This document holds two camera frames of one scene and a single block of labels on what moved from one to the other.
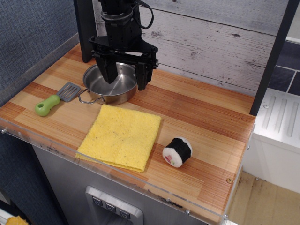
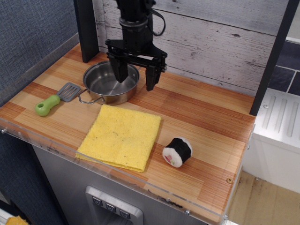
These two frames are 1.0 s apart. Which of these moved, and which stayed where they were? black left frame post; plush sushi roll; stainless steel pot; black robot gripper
Moved: black robot gripper
Stayed: stainless steel pot; plush sushi roll; black left frame post
